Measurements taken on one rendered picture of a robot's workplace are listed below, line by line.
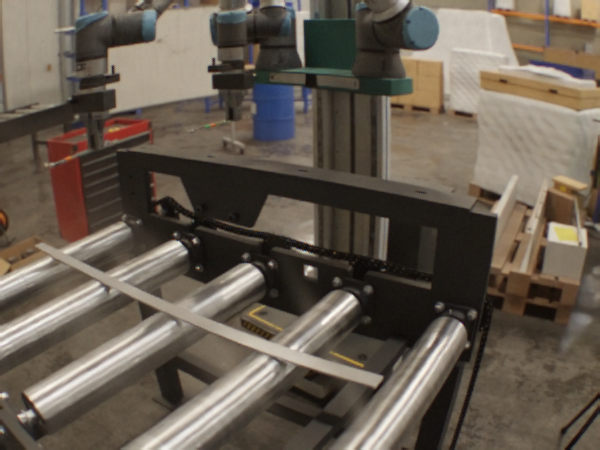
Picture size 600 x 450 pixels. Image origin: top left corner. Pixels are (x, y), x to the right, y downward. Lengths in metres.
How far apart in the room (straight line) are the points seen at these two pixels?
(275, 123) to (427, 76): 3.63
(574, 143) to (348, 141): 2.64
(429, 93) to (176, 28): 5.15
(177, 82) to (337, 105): 4.18
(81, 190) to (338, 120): 1.94
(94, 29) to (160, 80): 4.82
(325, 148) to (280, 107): 4.75
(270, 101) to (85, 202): 3.91
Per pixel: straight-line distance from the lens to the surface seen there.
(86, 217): 3.49
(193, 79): 6.17
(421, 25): 1.51
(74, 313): 1.37
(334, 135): 2.10
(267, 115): 6.84
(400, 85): 1.68
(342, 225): 2.20
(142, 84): 5.96
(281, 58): 1.95
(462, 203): 1.17
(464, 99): 9.43
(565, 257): 2.89
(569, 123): 4.24
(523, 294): 2.96
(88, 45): 1.23
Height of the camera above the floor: 1.55
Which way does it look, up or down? 21 degrees down
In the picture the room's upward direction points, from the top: 1 degrees counter-clockwise
